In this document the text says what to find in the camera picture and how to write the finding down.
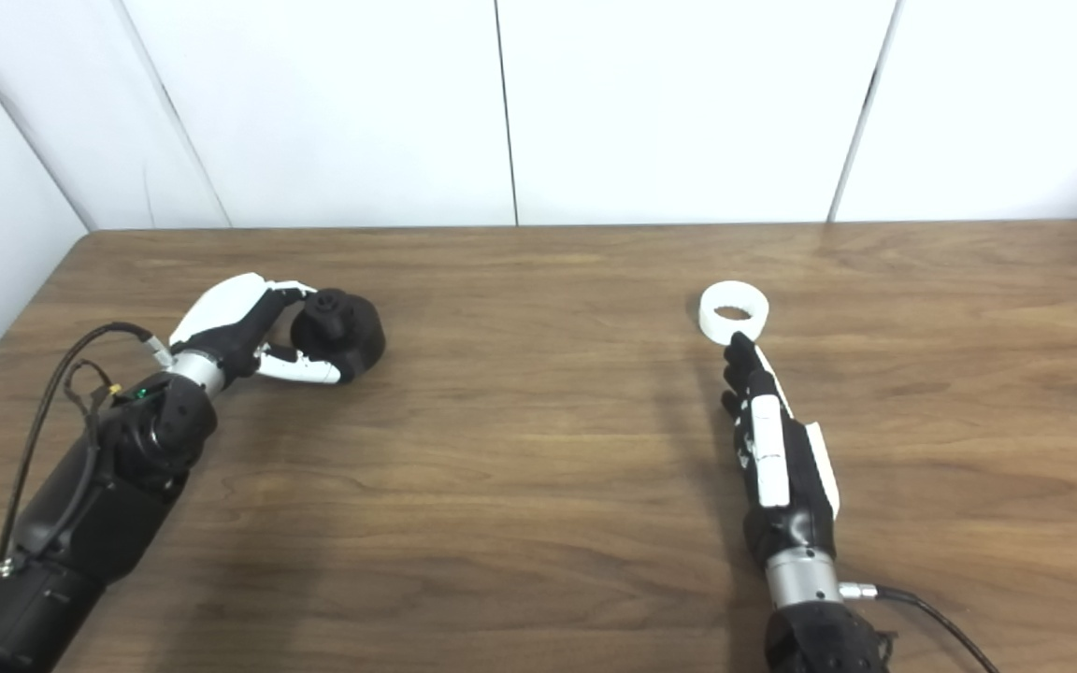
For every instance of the white and black left hand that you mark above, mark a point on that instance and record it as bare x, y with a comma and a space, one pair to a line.
221, 308

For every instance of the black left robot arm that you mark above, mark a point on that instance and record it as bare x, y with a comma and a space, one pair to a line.
90, 523

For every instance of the white and black right hand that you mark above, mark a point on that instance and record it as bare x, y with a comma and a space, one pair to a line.
770, 458

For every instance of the round black flanged part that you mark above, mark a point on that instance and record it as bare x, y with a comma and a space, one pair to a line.
356, 332

